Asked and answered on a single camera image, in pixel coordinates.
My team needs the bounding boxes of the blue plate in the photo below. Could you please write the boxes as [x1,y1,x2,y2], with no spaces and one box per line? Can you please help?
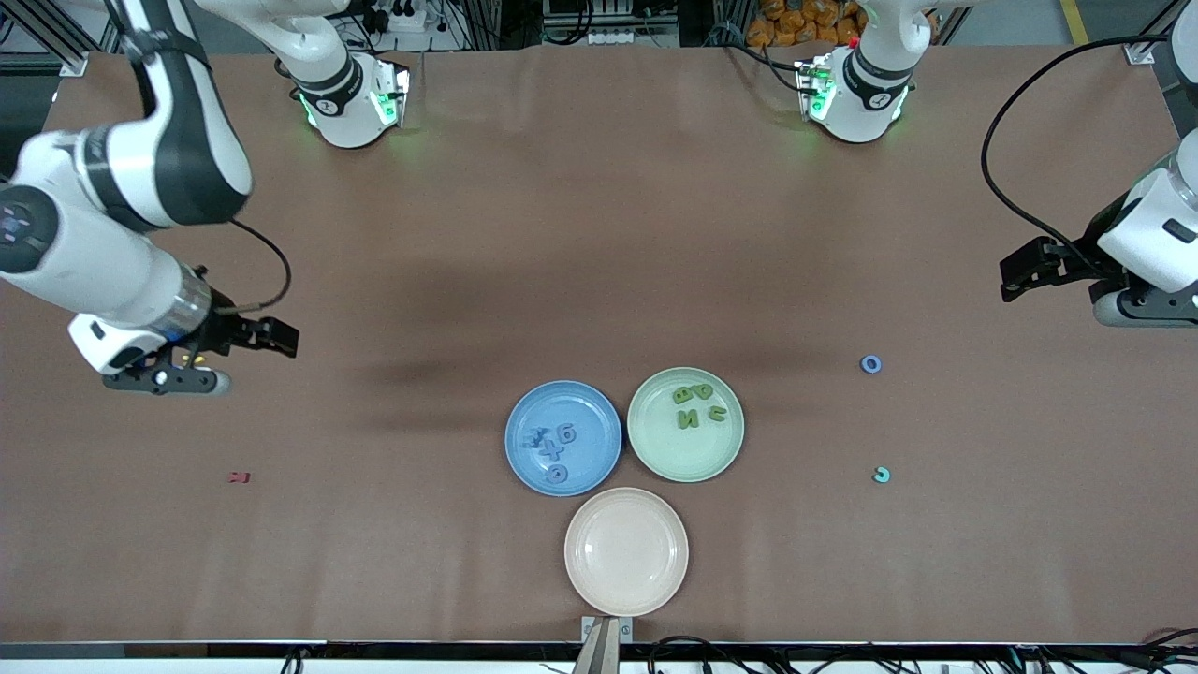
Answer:
[504,380,622,496]

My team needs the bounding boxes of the orange snack bags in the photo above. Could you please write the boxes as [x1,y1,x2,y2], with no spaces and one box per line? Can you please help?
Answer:
[746,0,867,48]

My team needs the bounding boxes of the large white power strip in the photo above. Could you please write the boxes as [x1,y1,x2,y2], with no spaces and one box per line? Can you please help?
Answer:
[360,5,427,34]

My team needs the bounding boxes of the table cover sheet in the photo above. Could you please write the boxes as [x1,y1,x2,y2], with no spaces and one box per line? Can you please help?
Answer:
[0,42,1198,647]

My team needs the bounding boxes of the green plate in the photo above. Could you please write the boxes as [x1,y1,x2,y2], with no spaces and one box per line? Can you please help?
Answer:
[627,367,746,483]

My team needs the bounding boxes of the beige plate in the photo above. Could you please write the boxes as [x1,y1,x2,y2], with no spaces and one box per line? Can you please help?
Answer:
[563,487,690,617]

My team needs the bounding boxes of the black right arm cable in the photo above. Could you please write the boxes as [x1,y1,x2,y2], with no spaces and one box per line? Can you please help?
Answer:
[220,218,293,313]

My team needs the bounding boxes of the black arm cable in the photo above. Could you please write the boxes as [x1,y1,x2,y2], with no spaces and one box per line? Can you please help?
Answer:
[220,218,293,313]
[981,36,1176,272]

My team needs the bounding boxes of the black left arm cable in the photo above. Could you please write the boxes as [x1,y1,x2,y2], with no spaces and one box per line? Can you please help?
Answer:
[981,36,1176,272]

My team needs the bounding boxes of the aluminium frame profile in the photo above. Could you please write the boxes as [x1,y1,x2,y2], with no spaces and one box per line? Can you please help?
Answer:
[0,0,90,78]
[1123,0,1198,66]

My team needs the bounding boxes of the black table edge rail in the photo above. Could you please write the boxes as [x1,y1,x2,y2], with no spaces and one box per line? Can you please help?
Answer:
[0,641,1198,664]

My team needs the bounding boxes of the grey metal camera bracket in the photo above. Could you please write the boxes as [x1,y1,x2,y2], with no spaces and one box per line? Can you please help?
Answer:
[580,616,634,674]

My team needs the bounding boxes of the black cable loop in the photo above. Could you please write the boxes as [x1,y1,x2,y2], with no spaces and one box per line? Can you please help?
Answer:
[646,637,750,674]

